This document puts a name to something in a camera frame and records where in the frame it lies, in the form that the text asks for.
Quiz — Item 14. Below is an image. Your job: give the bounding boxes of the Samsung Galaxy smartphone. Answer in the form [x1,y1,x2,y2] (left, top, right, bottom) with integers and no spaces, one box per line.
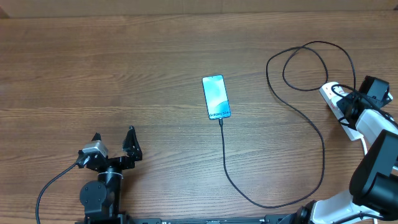
[202,75,231,120]

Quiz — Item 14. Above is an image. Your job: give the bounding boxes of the black USB charging cable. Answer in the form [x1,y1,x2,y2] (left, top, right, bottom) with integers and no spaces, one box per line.
[218,40,357,209]

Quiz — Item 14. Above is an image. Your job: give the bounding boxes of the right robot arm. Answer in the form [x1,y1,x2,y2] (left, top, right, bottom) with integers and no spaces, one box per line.
[280,76,397,223]

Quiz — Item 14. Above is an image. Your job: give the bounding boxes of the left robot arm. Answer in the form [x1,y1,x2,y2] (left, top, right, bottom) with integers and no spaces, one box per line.
[76,126,142,224]

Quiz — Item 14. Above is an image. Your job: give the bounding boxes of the white power strip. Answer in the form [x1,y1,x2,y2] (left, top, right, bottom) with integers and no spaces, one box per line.
[319,82,363,141]

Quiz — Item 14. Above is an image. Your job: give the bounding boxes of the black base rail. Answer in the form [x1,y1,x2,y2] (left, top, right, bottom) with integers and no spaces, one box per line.
[75,214,295,224]

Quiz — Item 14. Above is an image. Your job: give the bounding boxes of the white power strip cord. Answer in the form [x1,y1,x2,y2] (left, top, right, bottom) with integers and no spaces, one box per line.
[359,137,369,156]

